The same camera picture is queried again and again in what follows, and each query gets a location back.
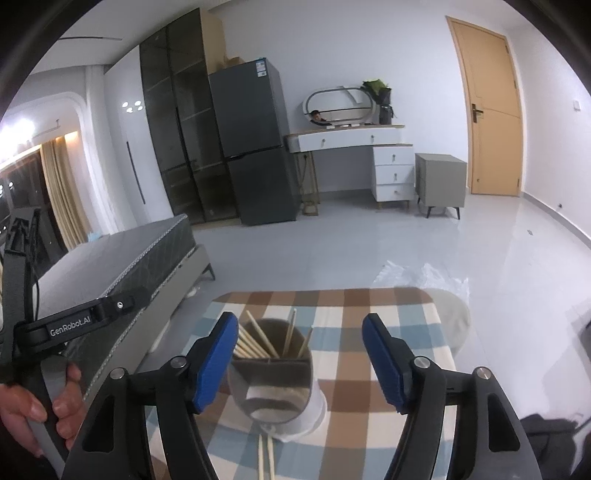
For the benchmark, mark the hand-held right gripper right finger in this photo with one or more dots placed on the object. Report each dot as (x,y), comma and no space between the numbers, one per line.
(385,364)

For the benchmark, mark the round beige cushion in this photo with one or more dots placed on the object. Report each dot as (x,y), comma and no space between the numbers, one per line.
(455,318)

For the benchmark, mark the person's left hand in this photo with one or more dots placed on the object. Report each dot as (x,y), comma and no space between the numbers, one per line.
(18,406)

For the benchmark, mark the white vanity desk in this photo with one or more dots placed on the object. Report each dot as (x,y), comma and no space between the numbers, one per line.
(392,175)

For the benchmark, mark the potted plant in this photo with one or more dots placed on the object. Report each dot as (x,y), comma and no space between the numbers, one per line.
(385,110)

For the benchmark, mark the dark glass cabinet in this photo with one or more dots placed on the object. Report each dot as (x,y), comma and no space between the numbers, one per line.
(184,115)

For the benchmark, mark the dark cloth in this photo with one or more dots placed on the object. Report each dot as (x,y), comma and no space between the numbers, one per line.
(554,443)

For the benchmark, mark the clear plastic sheet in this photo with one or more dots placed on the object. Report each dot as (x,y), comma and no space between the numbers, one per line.
(415,274)

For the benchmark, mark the checkered tablecloth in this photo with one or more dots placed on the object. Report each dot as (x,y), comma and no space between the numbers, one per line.
(341,369)

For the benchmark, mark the grey nightstand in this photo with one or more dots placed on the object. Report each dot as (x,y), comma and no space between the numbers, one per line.
(441,184)

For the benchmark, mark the dark grey quilted mattress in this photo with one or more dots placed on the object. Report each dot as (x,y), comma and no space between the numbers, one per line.
(129,258)

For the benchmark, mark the grey oval utensil holder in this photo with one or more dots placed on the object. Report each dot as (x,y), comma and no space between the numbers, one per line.
(300,415)

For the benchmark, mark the oval vanity mirror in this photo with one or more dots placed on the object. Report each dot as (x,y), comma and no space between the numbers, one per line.
(337,104)

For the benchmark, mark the wooden chopstick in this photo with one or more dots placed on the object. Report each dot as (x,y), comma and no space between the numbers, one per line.
(260,457)
(271,457)
(304,344)
(289,332)

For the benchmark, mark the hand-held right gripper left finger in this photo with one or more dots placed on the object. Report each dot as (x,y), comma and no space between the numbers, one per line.
(214,364)

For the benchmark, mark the wooden door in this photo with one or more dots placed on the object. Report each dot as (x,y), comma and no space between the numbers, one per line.
(494,115)

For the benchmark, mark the beige curtain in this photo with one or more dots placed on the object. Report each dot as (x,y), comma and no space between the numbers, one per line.
(64,194)

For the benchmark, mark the white wardrobe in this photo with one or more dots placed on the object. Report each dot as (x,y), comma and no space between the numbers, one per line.
(152,184)

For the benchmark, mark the dark grey fridge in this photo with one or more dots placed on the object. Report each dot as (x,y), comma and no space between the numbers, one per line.
(258,184)

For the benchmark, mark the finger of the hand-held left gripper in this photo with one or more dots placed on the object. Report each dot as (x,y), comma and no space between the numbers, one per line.
(124,302)

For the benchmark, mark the bundle of wooden chopsticks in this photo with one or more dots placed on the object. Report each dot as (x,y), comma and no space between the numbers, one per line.
(251,344)

